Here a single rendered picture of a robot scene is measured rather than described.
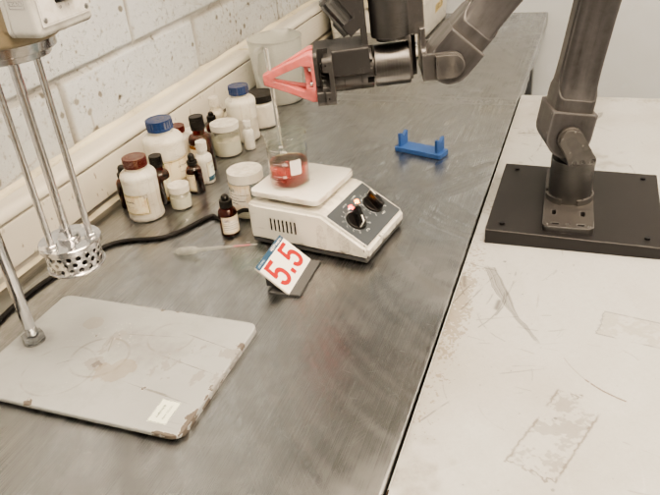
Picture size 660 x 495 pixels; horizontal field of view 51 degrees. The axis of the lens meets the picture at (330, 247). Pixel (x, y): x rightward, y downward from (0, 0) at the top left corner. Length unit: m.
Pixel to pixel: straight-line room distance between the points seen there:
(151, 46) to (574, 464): 1.10
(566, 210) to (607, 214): 0.06
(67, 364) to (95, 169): 0.45
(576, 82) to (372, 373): 0.49
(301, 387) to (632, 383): 0.36
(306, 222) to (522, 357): 0.37
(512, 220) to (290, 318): 0.37
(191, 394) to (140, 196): 0.47
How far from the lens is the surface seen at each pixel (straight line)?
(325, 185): 1.02
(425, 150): 1.32
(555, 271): 0.98
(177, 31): 1.55
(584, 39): 1.00
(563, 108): 1.02
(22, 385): 0.90
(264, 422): 0.76
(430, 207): 1.13
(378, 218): 1.03
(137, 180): 1.16
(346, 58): 0.95
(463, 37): 0.96
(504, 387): 0.79
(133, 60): 1.41
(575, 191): 1.07
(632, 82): 2.46
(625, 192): 1.17
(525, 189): 1.15
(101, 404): 0.82
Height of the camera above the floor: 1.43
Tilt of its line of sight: 31 degrees down
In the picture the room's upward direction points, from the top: 6 degrees counter-clockwise
